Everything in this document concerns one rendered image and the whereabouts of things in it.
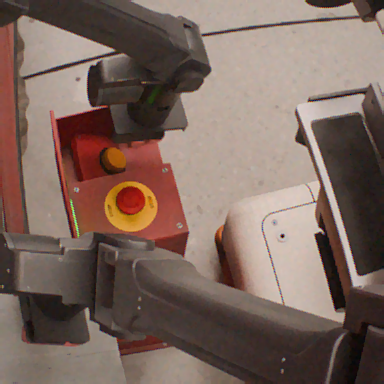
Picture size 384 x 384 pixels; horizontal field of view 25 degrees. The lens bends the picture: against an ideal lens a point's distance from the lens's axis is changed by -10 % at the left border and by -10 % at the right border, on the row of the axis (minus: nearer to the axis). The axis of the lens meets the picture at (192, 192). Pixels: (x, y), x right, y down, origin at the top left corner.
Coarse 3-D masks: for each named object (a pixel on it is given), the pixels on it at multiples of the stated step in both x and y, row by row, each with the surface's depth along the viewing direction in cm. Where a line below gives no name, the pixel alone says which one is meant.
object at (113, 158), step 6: (108, 150) 136; (114, 150) 136; (102, 156) 136; (108, 156) 135; (114, 156) 136; (120, 156) 137; (108, 162) 135; (114, 162) 135; (120, 162) 136; (126, 162) 137; (108, 168) 135; (114, 168) 135; (120, 168) 136
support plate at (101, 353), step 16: (0, 304) 98; (16, 304) 98; (0, 320) 97; (16, 320) 98; (0, 336) 97; (16, 336) 97; (96, 336) 98; (0, 352) 96; (16, 352) 96; (32, 352) 96; (48, 352) 97; (64, 352) 97; (80, 352) 97; (96, 352) 97; (112, 352) 97; (0, 368) 95; (16, 368) 95; (32, 368) 96; (48, 368) 96; (64, 368) 96; (80, 368) 96; (96, 368) 96; (112, 368) 97
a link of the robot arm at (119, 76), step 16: (96, 64) 111; (112, 64) 110; (128, 64) 111; (96, 80) 111; (112, 80) 109; (128, 80) 110; (144, 80) 110; (160, 80) 111; (176, 80) 108; (192, 80) 108; (96, 96) 111; (112, 96) 112; (128, 96) 113
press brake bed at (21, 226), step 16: (0, 32) 145; (16, 32) 224; (0, 48) 145; (16, 48) 221; (0, 64) 144; (16, 64) 220; (0, 80) 143; (16, 80) 217; (0, 96) 141; (16, 96) 215; (0, 112) 139; (16, 112) 213; (0, 128) 137; (16, 128) 211; (0, 144) 134; (16, 144) 210; (0, 160) 131; (16, 160) 176; (0, 176) 129; (16, 176) 170; (0, 192) 125; (16, 192) 164; (16, 208) 158; (16, 224) 151
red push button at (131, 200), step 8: (120, 192) 125; (128, 192) 125; (136, 192) 125; (120, 200) 125; (128, 200) 125; (136, 200) 125; (144, 200) 125; (120, 208) 125; (128, 208) 124; (136, 208) 125
